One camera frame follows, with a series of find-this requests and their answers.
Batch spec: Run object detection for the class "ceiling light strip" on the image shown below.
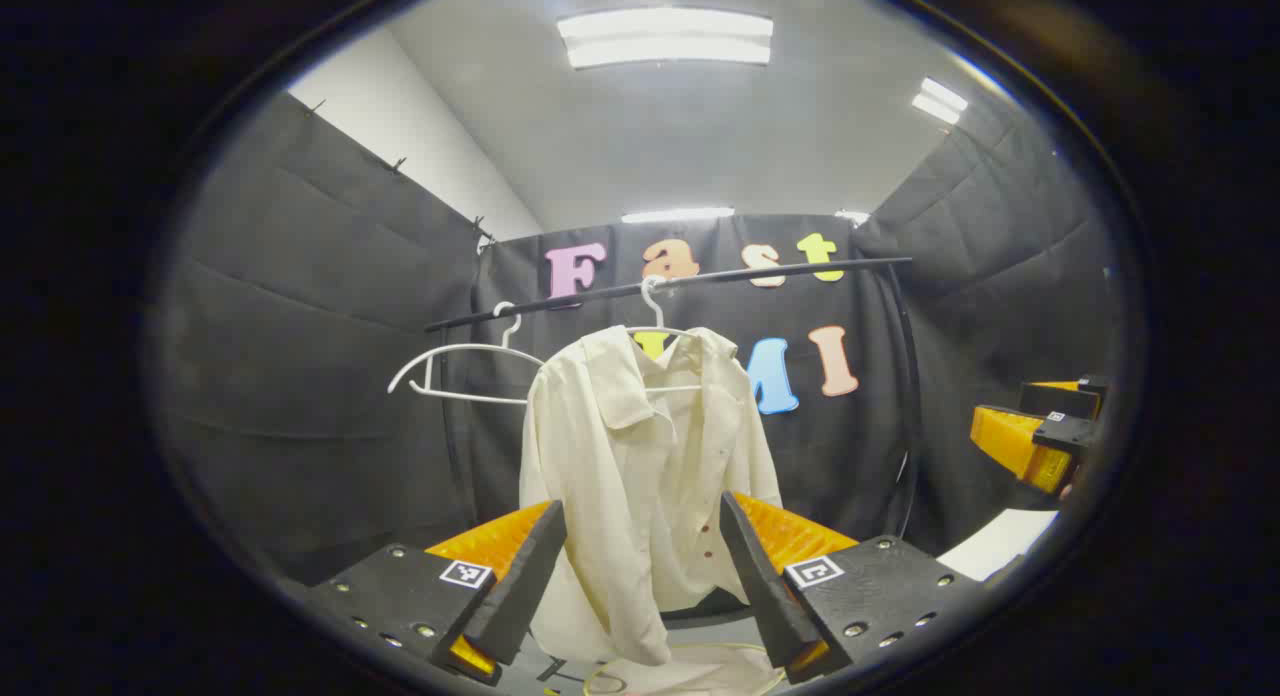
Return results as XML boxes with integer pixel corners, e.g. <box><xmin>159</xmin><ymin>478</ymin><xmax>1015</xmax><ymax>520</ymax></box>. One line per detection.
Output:
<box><xmin>622</xmin><ymin>208</ymin><xmax>736</xmax><ymax>224</ymax></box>

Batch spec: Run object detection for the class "small ceiling light panel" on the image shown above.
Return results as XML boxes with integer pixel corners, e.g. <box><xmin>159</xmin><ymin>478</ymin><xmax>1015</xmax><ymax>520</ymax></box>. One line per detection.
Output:
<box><xmin>912</xmin><ymin>77</ymin><xmax>969</xmax><ymax>125</ymax></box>

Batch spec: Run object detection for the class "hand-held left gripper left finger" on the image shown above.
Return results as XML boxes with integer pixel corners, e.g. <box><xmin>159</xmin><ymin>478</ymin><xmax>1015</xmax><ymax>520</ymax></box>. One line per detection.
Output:
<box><xmin>300</xmin><ymin>499</ymin><xmax>569</xmax><ymax>687</ymax></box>

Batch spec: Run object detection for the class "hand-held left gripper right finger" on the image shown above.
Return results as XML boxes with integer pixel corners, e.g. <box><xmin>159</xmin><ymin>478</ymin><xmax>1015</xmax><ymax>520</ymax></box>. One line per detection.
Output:
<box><xmin>720</xmin><ymin>491</ymin><xmax>986</xmax><ymax>685</ymax></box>

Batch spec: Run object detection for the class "black clothes rack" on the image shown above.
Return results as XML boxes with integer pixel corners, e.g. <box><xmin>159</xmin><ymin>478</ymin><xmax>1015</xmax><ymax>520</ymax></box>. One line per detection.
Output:
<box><xmin>425</xmin><ymin>257</ymin><xmax>921</xmax><ymax>622</ymax></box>

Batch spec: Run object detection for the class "large ceiling light panel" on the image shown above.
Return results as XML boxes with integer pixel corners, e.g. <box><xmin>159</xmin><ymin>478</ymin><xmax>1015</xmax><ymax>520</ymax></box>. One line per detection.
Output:
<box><xmin>557</xmin><ymin>8</ymin><xmax>774</xmax><ymax>70</ymax></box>

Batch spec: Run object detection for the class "cream button-up shirt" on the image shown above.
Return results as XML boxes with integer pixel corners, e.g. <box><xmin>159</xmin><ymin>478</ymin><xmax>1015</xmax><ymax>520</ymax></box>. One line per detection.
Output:
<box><xmin>518</xmin><ymin>325</ymin><xmax>784</xmax><ymax>667</ymax></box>

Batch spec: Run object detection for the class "white plastic hanger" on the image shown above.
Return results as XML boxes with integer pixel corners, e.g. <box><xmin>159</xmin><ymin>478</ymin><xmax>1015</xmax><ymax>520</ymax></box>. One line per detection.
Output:
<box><xmin>387</xmin><ymin>301</ymin><xmax>546</xmax><ymax>407</ymax></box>
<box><xmin>625</xmin><ymin>274</ymin><xmax>706</xmax><ymax>395</ymax></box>

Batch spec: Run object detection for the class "white flat panel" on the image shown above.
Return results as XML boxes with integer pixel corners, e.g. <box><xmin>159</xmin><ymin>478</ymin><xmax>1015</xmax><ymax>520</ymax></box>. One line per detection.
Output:
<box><xmin>938</xmin><ymin>509</ymin><xmax>1061</xmax><ymax>583</ymax></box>

